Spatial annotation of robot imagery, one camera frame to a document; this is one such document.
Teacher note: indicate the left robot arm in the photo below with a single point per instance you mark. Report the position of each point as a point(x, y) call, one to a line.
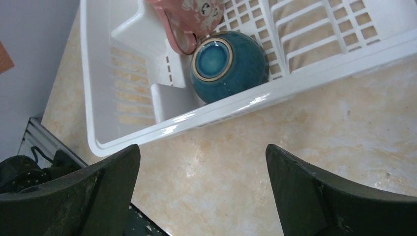
point(21, 172)

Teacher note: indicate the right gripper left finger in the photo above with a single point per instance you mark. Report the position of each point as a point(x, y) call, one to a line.
point(92, 201)

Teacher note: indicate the dark bowl beige inside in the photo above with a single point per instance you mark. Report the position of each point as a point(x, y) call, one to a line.
point(227, 63)

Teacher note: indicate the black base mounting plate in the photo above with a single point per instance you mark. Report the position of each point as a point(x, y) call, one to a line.
point(138, 224)

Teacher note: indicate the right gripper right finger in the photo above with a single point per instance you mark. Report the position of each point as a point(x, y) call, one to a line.
point(312, 201)

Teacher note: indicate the pink mug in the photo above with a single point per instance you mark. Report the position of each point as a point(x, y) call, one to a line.
point(185, 21)

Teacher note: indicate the white plastic dish rack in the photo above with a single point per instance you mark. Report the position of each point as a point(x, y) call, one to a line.
point(138, 89)

